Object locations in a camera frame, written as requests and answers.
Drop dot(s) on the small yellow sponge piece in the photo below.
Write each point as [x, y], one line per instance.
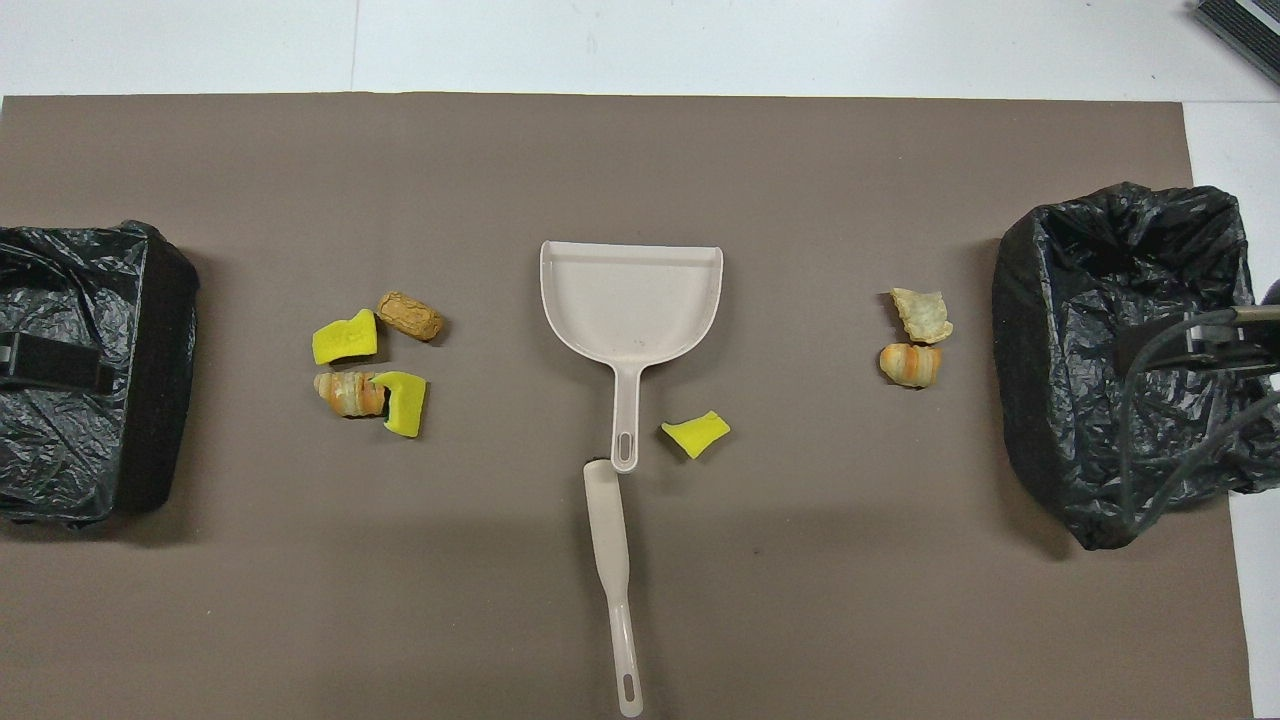
[695, 433]

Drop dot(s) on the beige plastic dustpan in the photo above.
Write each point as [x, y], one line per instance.
[630, 300]

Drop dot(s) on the brown table mat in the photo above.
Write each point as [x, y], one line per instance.
[640, 170]

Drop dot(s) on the croissant pastry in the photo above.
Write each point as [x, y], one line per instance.
[908, 364]
[345, 393]

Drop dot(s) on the pale torn bread piece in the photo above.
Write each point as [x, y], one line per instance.
[922, 315]

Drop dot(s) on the black bag-lined trash bin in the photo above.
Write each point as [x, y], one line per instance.
[1080, 300]
[60, 460]

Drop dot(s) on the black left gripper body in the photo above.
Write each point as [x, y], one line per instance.
[60, 362]

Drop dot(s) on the dark ribbed device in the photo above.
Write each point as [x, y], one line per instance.
[1250, 20]

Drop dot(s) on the brown bread roll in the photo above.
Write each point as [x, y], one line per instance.
[410, 315]

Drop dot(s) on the yellow sponge with green backing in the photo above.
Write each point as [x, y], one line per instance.
[405, 410]

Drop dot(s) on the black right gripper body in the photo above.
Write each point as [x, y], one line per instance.
[1160, 348]

